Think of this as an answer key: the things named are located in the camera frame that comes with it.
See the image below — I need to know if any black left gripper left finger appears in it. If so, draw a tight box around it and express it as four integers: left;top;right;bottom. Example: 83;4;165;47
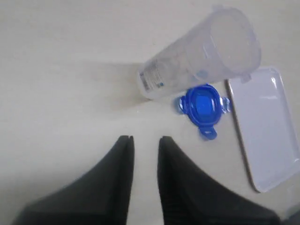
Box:
13;136;134;225

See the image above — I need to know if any clear plastic tall container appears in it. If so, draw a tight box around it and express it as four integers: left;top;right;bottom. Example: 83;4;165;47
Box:
137;7;261;99

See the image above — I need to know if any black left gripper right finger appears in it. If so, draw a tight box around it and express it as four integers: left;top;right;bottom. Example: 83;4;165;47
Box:
157;136;281;225

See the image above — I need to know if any blue snap-lock lid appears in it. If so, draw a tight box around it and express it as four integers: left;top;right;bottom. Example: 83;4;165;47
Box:
173;84;232;140

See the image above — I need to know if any white rectangular tray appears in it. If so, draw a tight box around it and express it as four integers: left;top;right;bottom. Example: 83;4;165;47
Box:
227;67;300;193

